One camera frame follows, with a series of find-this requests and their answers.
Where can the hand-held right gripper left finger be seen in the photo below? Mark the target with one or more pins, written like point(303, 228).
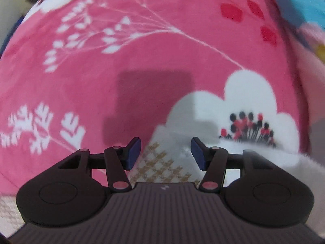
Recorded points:
point(133, 152)

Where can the beige houndstooth jacket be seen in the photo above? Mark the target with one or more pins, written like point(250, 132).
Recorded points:
point(157, 167)

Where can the pink floral blanket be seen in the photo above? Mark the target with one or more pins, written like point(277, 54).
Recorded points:
point(101, 94)

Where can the pink grey blue quilt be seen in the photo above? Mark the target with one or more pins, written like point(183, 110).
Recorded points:
point(312, 76)

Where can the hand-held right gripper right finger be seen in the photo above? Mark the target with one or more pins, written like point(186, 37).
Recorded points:
point(198, 152)

